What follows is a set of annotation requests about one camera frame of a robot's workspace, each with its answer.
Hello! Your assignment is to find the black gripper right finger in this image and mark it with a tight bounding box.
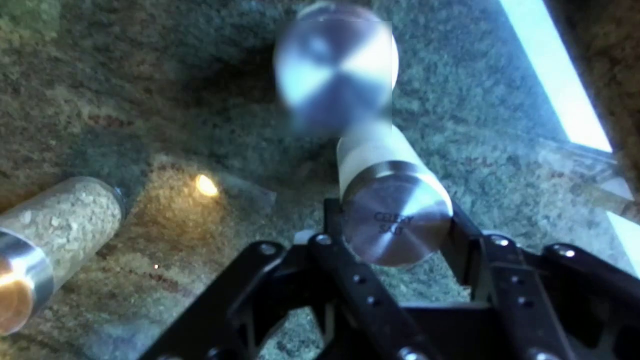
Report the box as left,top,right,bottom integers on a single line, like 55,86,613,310
444,206,640,360

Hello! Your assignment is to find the white salt jar steel cap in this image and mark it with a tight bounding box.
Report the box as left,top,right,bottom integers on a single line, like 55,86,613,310
334,118,457,270

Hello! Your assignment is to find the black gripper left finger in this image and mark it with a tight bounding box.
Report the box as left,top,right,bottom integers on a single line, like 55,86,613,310
141,196,437,360

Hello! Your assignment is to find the glass pepper jar steel cap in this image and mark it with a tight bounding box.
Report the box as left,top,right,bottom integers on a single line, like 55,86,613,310
0,173,125,338
272,1,402,129

